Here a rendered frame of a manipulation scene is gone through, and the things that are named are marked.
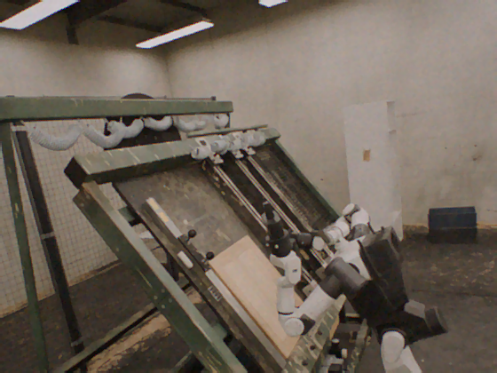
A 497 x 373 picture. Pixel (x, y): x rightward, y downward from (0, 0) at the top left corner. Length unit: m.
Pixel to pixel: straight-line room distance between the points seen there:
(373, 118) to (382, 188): 0.95
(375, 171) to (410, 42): 2.26
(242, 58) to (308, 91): 1.49
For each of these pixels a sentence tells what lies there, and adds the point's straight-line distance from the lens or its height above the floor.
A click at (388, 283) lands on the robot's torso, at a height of 1.23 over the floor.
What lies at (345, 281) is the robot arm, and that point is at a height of 1.30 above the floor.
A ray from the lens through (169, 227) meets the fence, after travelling 1.77.
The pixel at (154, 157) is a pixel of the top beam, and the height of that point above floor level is 1.85.
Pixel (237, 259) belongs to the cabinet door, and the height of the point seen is 1.29.
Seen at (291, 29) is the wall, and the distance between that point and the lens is 7.72.
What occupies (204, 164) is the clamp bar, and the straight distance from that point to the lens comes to 2.35.
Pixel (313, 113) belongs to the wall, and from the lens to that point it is 7.45.
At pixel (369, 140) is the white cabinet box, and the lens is 5.74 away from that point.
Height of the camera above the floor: 1.90
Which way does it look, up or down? 13 degrees down
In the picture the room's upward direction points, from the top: 9 degrees counter-clockwise
